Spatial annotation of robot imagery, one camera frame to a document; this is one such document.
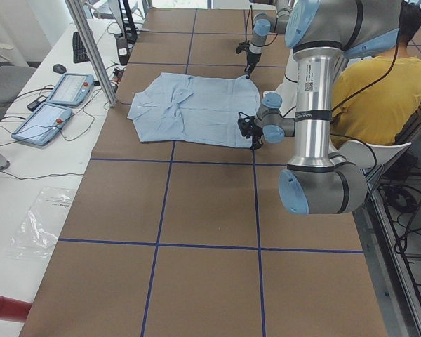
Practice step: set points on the black keyboard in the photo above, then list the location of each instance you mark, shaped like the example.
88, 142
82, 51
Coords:
79, 51

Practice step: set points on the black computer mouse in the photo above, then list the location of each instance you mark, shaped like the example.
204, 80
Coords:
60, 69

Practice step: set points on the clear plastic bag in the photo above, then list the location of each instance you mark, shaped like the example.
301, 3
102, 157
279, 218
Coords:
38, 233

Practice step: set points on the grey office chair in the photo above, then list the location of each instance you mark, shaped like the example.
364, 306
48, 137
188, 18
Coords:
12, 80

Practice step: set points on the blue teach pendant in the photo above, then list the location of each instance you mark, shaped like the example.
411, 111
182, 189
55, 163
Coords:
43, 124
71, 89

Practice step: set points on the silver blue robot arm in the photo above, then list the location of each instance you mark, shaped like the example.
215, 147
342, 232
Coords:
317, 179
263, 25

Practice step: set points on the aluminium frame post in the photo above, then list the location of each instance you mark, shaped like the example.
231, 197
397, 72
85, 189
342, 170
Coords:
79, 17

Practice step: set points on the far blue teach pendant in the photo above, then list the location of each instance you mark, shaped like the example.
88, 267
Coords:
71, 89

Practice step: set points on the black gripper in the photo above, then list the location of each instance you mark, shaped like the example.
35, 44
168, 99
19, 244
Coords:
251, 60
255, 133

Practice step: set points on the brown table cover mat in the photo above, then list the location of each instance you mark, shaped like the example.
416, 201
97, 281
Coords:
183, 239

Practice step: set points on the black monitor stand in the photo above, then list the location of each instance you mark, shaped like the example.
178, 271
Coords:
128, 26

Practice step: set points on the person in yellow shirt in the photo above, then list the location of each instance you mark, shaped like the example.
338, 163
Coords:
391, 90

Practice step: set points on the light blue button-up shirt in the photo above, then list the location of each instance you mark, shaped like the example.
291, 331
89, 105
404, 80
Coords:
194, 109

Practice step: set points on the red cylinder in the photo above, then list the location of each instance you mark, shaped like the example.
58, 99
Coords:
13, 310

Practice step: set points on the white plastic chair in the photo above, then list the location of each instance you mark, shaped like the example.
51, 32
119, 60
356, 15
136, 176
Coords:
366, 156

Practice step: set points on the near blue teach pendant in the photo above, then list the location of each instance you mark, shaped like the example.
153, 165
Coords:
43, 124

